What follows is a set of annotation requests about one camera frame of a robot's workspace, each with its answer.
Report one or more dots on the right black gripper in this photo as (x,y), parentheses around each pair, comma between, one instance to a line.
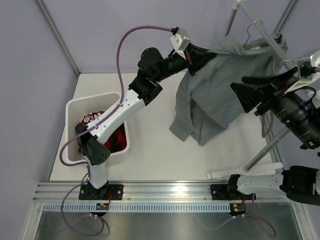
(250,94)

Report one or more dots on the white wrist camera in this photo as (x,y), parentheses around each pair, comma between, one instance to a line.
(308,68)
(180,40)

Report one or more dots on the aluminium mounting rail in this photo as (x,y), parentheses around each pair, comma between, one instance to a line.
(136,192)

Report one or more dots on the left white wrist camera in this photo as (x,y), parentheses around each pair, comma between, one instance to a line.
(180,40)

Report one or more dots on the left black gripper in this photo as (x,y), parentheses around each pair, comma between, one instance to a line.
(199,57)

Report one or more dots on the hanger of plaid shirt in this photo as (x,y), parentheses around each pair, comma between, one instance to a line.
(267,120)

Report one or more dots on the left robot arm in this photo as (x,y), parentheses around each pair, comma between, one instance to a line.
(152,69)

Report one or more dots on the metal clothes rack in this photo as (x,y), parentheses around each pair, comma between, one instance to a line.
(267,37)

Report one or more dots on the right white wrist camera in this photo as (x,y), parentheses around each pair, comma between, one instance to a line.
(308,68)

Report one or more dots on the grey shirt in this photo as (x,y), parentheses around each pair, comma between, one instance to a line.
(205,104)

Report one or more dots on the white slotted cable duct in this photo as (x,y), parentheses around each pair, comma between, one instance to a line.
(139,207)

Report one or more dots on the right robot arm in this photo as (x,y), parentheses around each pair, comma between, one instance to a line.
(296,180)

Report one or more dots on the white plastic basket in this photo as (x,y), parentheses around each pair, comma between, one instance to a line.
(76,110)

